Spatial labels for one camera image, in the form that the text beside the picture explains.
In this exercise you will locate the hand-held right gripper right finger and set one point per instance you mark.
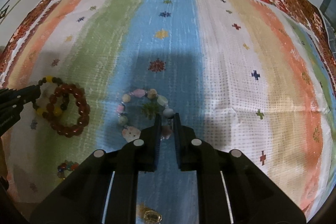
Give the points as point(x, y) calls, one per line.
point(178, 148)

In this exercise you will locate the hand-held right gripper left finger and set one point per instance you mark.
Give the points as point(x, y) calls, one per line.
point(157, 148)

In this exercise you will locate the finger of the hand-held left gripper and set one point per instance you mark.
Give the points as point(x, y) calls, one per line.
point(15, 107)
point(23, 91)

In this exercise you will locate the gold ornament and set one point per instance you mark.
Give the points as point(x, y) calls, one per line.
point(152, 216)

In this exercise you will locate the striped woven blanket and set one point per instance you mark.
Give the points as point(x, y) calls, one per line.
point(223, 56)

